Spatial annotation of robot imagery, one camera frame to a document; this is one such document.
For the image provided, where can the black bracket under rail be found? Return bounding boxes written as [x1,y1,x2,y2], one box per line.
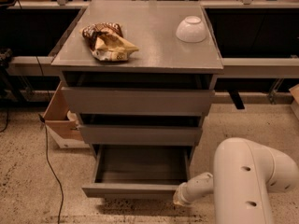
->
[229,91,245,110]

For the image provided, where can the grey drawer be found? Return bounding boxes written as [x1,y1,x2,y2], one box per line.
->
[62,87,214,116]
[79,125,202,146]
[82,145,190,199]

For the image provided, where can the grey middle drawer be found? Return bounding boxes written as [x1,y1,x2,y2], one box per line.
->
[79,125,202,146]

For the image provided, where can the open wooden box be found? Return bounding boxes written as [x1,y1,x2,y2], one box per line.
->
[43,82,89,148]

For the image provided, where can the grey top drawer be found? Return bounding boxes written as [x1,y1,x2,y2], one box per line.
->
[62,87,214,116]

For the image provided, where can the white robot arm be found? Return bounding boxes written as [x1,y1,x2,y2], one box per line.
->
[173,138,299,224]

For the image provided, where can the grey drawer cabinet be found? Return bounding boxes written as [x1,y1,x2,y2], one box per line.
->
[50,0,224,161]

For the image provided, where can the black floor cable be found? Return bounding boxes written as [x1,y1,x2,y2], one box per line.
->
[37,113,64,224]

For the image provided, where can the crumpled brown snack bag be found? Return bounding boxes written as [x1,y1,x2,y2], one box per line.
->
[80,22,139,62]

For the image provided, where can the grey bottom drawer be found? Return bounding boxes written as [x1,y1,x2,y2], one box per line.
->
[82,145,190,199]

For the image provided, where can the upturned white bowl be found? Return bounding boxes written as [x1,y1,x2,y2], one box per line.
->
[176,16,206,43]

